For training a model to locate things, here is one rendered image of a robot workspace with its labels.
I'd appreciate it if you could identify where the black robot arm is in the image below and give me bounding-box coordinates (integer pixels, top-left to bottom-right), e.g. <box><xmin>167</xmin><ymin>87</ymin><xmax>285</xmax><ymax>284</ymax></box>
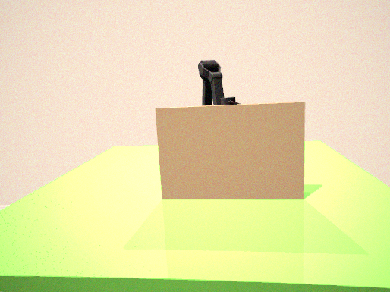
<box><xmin>198</xmin><ymin>60</ymin><xmax>235</xmax><ymax>106</ymax></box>

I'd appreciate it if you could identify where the tan rectangular board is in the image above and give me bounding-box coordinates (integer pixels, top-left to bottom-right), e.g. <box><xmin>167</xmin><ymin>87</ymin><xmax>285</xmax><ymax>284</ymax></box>
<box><xmin>155</xmin><ymin>102</ymin><xmax>305</xmax><ymax>199</ymax></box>

